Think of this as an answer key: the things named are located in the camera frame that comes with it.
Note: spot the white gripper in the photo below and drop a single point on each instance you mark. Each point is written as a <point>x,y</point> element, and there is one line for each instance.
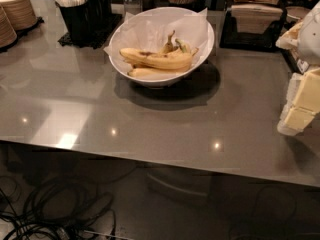
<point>311,37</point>

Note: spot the yellow banana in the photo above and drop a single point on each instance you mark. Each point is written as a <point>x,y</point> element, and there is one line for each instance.
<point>150,72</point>
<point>178,45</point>
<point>176,60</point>

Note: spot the white bowl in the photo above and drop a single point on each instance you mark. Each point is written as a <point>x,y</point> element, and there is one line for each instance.
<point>158,81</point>

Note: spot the white paper liner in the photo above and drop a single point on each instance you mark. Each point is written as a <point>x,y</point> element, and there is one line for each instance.
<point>148,31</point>

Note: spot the black cutlery holder back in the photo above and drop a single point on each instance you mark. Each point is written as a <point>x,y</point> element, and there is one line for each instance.
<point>98,13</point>

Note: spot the black cutlery holder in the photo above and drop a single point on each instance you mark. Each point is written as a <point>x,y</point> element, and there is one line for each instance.
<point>76,21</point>
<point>98,13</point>

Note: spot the black cutlery holder front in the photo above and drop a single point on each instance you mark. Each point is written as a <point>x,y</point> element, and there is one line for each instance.
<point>76,21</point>

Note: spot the black mat under holders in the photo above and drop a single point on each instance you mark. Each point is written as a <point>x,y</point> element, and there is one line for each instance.
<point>98,37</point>

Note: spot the stack of paper plates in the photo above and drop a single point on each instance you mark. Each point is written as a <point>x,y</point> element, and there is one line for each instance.
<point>7,34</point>

